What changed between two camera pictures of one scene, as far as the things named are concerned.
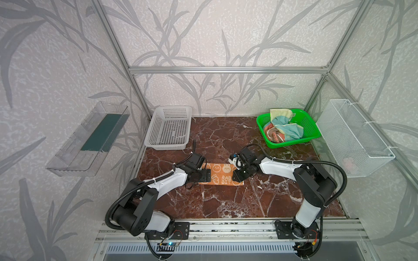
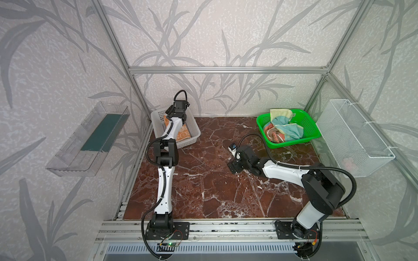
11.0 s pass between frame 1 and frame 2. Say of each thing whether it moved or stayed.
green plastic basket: stayed
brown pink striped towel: stayed
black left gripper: moved
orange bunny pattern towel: moved
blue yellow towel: stayed
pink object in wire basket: stayed
